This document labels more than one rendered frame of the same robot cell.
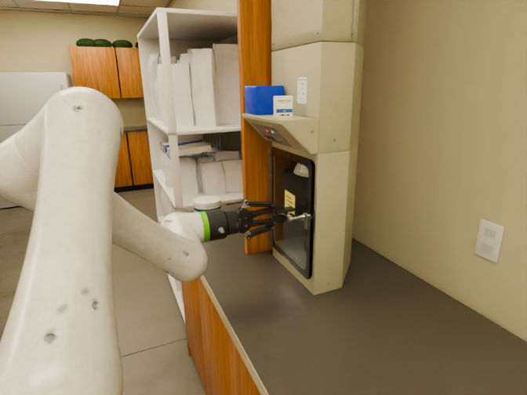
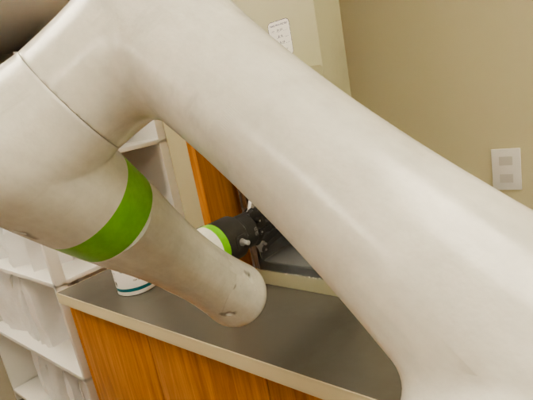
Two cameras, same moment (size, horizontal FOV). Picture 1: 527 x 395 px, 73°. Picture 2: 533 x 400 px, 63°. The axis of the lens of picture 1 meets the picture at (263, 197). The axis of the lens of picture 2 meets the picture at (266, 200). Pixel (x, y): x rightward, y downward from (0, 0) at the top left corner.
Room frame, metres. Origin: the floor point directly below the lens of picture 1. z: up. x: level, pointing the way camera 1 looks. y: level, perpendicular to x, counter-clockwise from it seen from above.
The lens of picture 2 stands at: (0.21, 0.42, 1.47)
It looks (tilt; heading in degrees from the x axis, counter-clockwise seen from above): 13 degrees down; 335
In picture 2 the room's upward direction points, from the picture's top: 11 degrees counter-clockwise
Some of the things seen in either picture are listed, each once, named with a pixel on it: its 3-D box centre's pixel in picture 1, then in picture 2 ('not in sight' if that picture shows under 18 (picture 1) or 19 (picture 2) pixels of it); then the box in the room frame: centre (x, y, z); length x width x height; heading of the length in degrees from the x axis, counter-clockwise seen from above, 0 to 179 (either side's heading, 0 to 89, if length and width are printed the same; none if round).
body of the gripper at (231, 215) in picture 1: (238, 220); (248, 228); (1.04, 0.08, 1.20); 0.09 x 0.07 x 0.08; 113
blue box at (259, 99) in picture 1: (263, 99); not in sight; (1.23, -0.01, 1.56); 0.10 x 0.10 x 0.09; 23
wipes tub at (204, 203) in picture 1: (208, 213); (132, 266); (1.62, 0.27, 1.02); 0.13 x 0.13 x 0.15
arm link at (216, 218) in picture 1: (216, 225); (226, 240); (1.01, 0.14, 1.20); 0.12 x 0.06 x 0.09; 23
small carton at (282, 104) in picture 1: (282, 106); not in sight; (1.11, -0.06, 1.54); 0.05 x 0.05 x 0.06; 7
